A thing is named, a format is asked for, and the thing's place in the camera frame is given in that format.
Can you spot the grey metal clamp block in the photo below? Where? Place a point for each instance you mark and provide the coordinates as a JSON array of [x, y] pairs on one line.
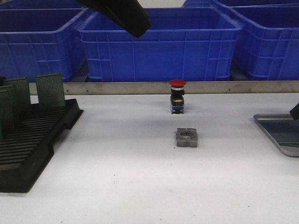
[[186, 137]]

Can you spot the red emergency stop button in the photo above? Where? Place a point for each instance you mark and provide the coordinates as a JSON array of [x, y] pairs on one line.
[[177, 93]]

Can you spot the right rear blue crate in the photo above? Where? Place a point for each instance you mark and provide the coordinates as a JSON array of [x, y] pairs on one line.
[[238, 3]]

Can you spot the green perforated circuit board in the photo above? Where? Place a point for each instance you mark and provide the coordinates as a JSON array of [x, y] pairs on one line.
[[284, 132]]

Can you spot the left front blue crate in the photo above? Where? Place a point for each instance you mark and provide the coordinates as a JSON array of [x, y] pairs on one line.
[[41, 41]]

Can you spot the rear right green circuit board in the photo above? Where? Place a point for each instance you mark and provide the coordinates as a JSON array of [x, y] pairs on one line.
[[50, 91]]

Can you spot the left rear blue crate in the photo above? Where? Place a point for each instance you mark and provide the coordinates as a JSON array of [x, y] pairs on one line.
[[40, 4]]

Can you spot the steel table edge rail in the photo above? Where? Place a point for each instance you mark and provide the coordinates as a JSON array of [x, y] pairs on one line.
[[206, 87]]

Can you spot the centre blue plastic crate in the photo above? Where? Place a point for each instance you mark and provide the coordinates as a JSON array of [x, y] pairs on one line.
[[193, 44]]

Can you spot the black slotted board rack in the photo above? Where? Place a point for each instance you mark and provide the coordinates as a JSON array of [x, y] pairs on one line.
[[26, 150]]

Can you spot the right front blue crate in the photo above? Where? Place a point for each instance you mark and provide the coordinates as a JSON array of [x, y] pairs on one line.
[[268, 44]]

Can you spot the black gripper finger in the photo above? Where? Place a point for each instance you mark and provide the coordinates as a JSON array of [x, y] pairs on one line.
[[128, 14], [294, 112]]

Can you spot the silver metal tray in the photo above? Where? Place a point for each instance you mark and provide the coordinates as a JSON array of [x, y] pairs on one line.
[[286, 150]]

